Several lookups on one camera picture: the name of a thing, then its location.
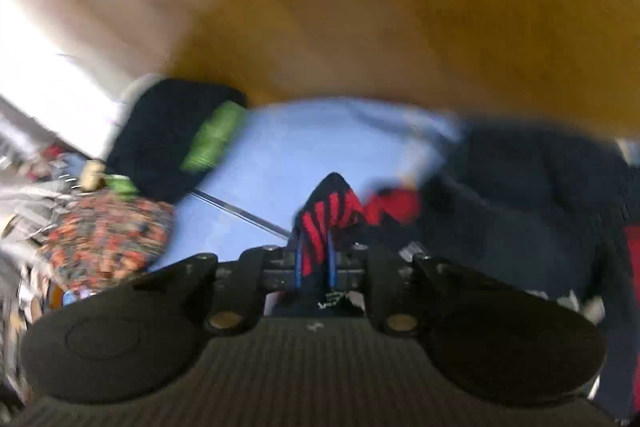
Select dark navy cloth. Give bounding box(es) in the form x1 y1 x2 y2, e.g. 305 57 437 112
350 121 640 423

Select red cloth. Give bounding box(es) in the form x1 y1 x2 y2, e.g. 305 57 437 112
622 226 640 420

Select black sock with green label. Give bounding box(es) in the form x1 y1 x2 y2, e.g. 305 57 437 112
105 78 249 204

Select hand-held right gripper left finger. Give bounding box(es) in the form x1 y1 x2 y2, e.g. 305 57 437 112
202 231 304 334

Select light blue garment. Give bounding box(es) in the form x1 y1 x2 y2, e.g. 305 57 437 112
147 99 463 273

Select blurred pile of clutter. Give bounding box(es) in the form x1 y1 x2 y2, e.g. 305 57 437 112
0 142 108 258

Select floral printed blanket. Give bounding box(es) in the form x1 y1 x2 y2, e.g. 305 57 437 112
39 194 176 303

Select red black striped sock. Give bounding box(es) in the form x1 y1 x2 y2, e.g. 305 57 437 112
292 173 422 295

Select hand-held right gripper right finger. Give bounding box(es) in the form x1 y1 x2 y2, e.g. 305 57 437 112
326 231 437 337

